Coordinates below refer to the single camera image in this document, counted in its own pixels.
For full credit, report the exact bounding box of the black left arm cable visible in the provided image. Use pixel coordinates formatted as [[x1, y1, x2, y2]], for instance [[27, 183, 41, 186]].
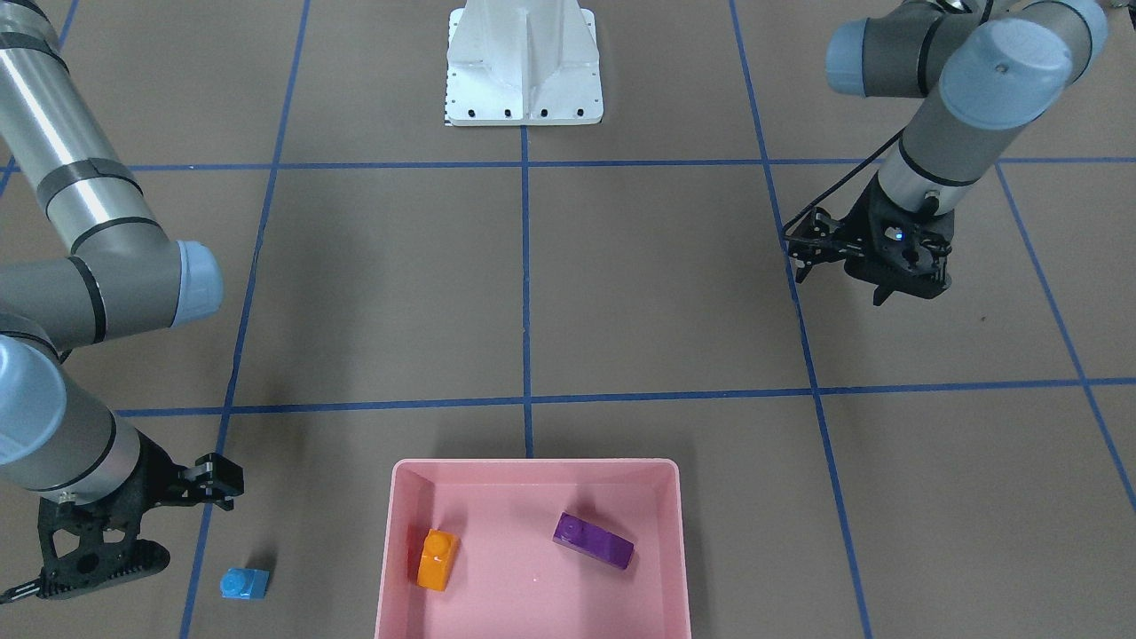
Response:
[[782, 128, 907, 241]]

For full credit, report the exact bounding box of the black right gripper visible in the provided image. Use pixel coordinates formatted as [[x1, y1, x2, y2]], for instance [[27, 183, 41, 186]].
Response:
[[0, 439, 245, 605]]

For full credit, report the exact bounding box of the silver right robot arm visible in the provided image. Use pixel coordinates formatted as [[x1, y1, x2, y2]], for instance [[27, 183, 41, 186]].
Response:
[[1, 1, 245, 605]]

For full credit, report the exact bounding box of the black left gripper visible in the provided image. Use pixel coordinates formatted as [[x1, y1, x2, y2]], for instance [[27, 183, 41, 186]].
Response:
[[785, 179, 954, 307]]

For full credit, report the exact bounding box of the white camera stand base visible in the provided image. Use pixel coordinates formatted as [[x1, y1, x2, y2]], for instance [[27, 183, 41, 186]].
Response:
[[444, 1, 604, 127]]

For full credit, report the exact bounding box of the pink plastic box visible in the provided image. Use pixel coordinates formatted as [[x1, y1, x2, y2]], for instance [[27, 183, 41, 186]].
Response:
[[374, 458, 692, 638]]

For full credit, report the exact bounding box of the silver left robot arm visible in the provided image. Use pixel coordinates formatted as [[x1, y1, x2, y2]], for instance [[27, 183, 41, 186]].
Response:
[[782, 1, 1110, 306]]

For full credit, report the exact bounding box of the orange toy block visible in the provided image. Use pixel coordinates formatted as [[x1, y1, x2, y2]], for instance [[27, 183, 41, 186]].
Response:
[[415, 526, 460, 592]]

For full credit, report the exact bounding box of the purple toy block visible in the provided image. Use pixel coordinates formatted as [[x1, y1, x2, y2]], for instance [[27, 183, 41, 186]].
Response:
[[552, 512, 635, 570]]

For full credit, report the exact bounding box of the small blue toy block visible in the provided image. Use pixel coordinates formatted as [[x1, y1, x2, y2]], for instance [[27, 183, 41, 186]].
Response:
[[219, 567, 272, 600]]

